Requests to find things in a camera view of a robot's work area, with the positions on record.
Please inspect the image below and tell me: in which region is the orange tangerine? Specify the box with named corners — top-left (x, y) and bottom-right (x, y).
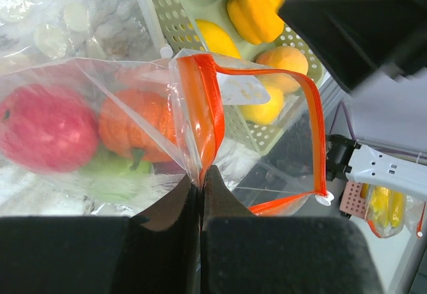
top-left (99, 89), bottom-right (177, 163)

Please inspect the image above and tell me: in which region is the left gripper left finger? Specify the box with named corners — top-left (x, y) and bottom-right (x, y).
top-left (1, 177), bottom-right (199, 293)

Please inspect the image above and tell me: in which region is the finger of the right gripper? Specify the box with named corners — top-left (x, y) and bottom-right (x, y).
top-left (278, 0), bottom-right (426, 91)

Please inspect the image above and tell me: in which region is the orange yellow peach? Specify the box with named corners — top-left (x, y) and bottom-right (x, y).
top-left (256, 46), bottom-right (308, 94)

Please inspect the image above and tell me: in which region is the yellow lemon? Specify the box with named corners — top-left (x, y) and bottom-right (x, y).
top-left (239, 85), bottom-right (285, 125)

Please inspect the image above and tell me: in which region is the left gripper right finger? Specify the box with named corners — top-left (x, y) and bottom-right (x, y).
top-left (201, 166), bottom-right (383, 293)

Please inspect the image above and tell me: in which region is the red apple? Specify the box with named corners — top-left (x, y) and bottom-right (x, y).
top-left (1, 84), bottom-right (99, 173)

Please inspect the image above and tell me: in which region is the yellow mango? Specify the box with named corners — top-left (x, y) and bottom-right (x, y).
top-left (195, 19), bottom-right (241, 59)

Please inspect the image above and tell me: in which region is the orange bell pepper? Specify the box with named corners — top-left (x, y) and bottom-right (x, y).
top-left (227, 0), bottom-right (284, 45)

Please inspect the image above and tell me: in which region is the clear bag of white discs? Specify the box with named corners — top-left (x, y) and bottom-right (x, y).
top-left (1, 0), bottom-right (159, 74)

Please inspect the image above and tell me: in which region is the pink basket with bananas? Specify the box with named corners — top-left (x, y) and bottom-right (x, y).
top-left (340, 182), bottom-right (426, 239)

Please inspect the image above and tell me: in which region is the clear zip bag orange zipper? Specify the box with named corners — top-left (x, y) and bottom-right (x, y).
top-left (1, 50), bottom-right (334, 216)

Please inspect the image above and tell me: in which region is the green apple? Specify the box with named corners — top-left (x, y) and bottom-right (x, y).
top-left (79, 145), bottom-right (153, 202)

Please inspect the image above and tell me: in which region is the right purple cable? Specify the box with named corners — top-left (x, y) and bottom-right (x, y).
top-left (330, 102), bottom-right (427, 157)

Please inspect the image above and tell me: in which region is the purple sweet potato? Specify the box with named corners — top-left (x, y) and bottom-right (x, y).
top-left (153, 162), bottom-right (185, 175)

